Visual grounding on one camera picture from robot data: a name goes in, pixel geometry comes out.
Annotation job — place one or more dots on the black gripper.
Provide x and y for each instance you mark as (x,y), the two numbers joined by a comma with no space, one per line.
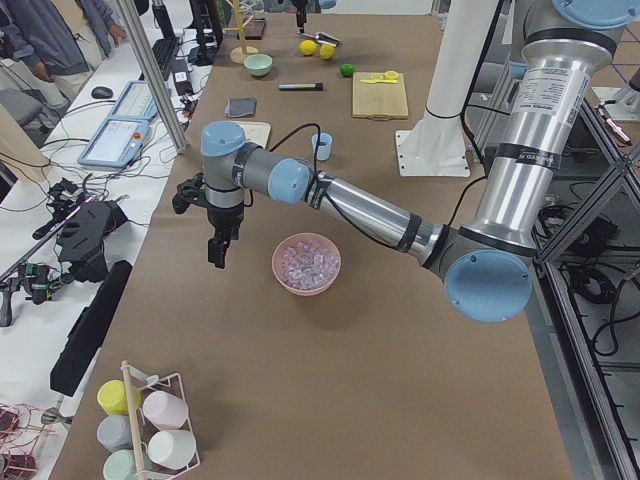
(224,216)
(300,11)

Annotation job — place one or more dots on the steel muddler black tip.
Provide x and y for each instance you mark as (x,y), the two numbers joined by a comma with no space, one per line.
(292,87)

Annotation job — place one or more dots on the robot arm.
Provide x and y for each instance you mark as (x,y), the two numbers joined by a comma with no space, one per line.
(557,47)

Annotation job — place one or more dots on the pile of ice cubes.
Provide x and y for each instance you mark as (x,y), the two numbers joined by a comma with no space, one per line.
(307,265)

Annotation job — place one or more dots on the light blue plastic cup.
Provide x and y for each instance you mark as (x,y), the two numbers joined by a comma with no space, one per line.
(321,144)

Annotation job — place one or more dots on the pink plastic cup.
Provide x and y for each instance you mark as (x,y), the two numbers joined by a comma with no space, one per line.
(165,411)

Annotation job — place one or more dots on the yellow-green plastic cup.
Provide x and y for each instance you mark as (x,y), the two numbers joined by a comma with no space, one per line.
(111,397)

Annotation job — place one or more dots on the white plastic cup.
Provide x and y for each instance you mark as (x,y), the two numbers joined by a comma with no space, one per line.
(172,449)

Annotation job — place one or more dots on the grey-blue plastic cup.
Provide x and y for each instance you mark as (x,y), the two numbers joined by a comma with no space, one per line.
(114,433)

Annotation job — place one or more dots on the mint green plastic cup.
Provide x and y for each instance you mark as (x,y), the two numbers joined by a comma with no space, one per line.
(120,465)

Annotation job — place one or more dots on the yellow lemon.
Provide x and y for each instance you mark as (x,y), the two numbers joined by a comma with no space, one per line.
(307,47)
(326,51)

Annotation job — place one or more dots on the metal scoop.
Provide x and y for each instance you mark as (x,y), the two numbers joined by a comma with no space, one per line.
(321,38)

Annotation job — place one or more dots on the dark tray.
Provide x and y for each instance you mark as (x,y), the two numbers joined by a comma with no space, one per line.
(255,29)

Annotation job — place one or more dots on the mint green bowl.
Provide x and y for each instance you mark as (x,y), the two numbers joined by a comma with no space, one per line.
(258,65)

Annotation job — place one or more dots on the pink bowl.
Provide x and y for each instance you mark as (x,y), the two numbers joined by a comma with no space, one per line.
(307,236)

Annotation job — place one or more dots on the green lime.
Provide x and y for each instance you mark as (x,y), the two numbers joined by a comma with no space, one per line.
(347,70)

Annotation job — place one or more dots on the wooden mug tree stand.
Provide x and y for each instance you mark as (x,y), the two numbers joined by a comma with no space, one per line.
(243,15)

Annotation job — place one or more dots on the wooden cutting board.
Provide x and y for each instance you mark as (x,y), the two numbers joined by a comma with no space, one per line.
(379,101)

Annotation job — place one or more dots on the grey folded cloth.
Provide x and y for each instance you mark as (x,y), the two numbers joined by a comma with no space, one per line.
(241,107)

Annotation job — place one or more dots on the cream rabbit tray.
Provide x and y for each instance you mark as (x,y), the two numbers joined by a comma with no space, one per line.
(255,131)

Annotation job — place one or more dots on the black power adapter box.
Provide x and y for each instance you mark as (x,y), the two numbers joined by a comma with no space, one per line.
(181,77)

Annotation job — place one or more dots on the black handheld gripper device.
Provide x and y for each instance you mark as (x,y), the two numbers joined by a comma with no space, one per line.
(82,239)

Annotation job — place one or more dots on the black keyboard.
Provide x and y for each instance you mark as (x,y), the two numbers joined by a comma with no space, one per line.
(165,52)

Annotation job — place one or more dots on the blue teach pendant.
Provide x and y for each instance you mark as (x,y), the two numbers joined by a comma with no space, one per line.
(115,144)
(136,101)

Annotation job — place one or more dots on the black long bar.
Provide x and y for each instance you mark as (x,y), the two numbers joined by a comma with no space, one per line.
(89,331)

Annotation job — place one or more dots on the black computer mouse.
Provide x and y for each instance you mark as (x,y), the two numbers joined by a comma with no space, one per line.
(102,93)

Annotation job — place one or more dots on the person in grey jacket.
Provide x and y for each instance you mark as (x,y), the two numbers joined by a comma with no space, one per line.
(61,42)

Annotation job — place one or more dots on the wooden rack handle rod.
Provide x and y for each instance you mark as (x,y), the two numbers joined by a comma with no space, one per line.
(142,472)

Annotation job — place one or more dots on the aluminium frame post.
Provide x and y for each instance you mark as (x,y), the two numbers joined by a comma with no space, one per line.
(149,67)

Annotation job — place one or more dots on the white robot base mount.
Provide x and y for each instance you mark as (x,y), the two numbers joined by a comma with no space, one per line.
(435,146)

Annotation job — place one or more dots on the white wire cup rack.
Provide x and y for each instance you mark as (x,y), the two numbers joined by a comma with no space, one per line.
(145,384)

